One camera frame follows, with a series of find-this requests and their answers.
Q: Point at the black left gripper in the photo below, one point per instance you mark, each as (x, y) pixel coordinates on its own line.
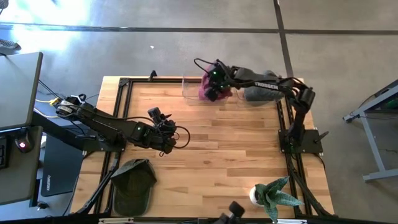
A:
(161, 133)

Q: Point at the white plant pot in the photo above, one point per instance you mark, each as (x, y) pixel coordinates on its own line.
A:
(252, 196)

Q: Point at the black rounded device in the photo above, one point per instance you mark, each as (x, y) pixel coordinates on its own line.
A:
(236, 209)

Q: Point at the black knob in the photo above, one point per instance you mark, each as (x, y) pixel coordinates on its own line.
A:
(42, 205)

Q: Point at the grey metal stand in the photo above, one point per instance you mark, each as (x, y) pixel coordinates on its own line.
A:
(371, 146)

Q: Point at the black diagonal beam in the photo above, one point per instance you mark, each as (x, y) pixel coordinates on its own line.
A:
(53, 129)

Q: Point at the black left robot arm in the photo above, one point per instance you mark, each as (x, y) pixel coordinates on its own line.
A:
(102, 124)

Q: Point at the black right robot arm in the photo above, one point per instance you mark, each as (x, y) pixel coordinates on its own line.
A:
(267, 85)

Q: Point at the black Husky cabinet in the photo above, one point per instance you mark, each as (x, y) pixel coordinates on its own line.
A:
(62, 168)

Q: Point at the black computer mouse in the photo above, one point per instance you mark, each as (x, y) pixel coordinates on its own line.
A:
(22, 144)

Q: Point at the silver bracket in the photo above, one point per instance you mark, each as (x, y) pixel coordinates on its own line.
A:
(115, 220)
(289, 221)

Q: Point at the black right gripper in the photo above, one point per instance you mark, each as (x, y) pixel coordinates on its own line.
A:
(217, 79)

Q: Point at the grey desk top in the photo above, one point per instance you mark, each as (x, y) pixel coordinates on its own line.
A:
(18, 90)
(18, 180)

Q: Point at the black keyboard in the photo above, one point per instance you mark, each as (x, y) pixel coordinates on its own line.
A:
(3, 152)

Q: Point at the black hook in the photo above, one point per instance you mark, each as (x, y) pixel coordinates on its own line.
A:
(152, 75)

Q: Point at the dark green baseball cap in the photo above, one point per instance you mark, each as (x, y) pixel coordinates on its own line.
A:
(133, 189)
(261, 94)

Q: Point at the clear plastic bin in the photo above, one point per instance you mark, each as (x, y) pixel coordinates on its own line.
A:
(240, 97)
(191, 93)

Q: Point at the green snake plant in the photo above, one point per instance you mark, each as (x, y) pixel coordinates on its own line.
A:
(273, 196)

